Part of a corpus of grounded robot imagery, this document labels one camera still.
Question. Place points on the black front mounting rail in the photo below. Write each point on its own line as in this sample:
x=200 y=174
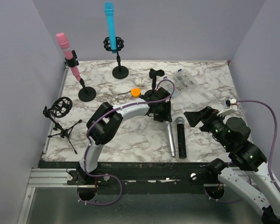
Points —
x=145 y=178

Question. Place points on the white earbud case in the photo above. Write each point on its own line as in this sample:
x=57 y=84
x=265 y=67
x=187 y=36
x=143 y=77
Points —
x=139 y=82

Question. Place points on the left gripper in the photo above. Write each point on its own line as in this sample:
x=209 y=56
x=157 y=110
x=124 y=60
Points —
x=165 y=116

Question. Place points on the orange tape measure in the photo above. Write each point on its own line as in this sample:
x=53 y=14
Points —
x=135 y=92

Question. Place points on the black round base clip stand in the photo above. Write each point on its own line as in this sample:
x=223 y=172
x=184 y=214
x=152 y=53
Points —
x=153 y=74

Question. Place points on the black speckled microphone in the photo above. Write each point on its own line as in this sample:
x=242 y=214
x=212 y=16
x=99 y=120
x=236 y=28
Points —
x=181 y=137

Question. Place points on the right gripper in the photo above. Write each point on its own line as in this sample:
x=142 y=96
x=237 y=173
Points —
x=194 y=117

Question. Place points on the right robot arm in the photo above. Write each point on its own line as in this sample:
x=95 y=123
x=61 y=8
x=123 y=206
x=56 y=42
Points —
x=233 y=136

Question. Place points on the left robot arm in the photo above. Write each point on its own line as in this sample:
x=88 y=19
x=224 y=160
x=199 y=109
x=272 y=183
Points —
x=106 y=120

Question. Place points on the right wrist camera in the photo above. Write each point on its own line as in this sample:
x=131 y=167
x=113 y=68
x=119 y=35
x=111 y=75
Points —
x=229 y=106

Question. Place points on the clear plastic screw box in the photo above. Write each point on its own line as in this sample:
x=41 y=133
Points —
x=183 y=81

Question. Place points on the pink microphone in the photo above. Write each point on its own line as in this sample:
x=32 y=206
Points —
x=70 y=59

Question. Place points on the silver microphone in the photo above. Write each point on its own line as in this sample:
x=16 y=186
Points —
x=170 y=138

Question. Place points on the blue microphone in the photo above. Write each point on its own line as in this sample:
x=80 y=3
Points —
x=109 y=13

